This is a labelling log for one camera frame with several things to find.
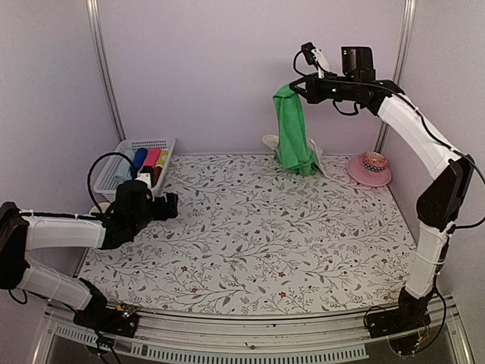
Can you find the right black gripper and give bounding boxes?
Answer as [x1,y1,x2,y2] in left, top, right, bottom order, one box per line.
[289,72,358,104]

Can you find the green towel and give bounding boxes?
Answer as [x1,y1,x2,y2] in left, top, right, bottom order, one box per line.
[273,84,316,176]

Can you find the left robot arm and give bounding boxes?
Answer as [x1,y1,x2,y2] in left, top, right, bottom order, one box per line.
[1,180,178,329]

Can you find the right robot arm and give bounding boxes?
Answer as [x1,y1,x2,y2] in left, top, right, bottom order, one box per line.
[289,74,474,300]

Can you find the maroon rolled towel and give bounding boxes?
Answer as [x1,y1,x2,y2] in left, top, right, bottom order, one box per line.
[152,165,163,187]

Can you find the dark blue rolled towel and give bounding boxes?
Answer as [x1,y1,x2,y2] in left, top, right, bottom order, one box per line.
[130,148,148,179]

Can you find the yellow-green dotted rolled towel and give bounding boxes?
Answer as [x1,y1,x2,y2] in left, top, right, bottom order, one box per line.
[155,149,170,168]

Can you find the light blue rolled towel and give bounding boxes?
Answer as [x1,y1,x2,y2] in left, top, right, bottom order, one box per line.
[114,149,135,183]

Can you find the pink rolled towel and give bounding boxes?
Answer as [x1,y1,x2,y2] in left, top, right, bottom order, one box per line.
[142,148,161,168]

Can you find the cream ceramic mug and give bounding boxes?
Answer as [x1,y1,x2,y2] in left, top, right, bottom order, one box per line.
[89,202,110,215]

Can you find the white plastic basket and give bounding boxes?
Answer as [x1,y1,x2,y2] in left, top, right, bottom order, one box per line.
[93,138,177,202]

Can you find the cream white towel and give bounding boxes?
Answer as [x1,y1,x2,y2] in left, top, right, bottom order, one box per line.
[261,134,324,176]

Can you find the floral tablecloth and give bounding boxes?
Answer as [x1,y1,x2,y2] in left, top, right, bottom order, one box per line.
[80,155,415,315]

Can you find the pink plate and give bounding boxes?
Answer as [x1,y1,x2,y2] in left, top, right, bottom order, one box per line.
[347,156,392,188]

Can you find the patterned small bowl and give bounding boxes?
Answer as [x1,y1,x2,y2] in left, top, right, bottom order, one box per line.
[361,152,389,172]

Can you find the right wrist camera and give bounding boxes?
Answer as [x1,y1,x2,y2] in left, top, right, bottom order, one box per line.
[301,42,330,79]

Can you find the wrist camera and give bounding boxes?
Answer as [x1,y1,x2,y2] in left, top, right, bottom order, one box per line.
[301,42,330,79]
[136,166,155,194]

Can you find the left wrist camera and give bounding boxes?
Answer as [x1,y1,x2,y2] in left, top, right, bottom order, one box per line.
[136,166,155,194]

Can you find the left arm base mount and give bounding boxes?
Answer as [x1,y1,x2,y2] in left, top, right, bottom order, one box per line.
[73,303,139,338]

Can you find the right aluminium frame post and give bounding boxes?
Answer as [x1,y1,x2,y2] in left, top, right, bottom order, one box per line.
[374,0,417,153]

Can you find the aluminium frame post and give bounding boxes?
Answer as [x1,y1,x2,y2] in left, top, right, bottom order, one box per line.
[86,0,127,142]
[374,0,417,153]

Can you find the left aluminium frame post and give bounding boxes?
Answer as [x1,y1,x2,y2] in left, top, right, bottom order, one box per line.
[86,0,127,142]

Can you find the front aluminium rail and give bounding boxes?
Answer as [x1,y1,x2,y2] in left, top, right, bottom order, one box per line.
[33,296,477,363]

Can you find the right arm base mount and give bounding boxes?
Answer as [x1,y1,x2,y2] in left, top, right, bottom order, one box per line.
[363,306,431,356]

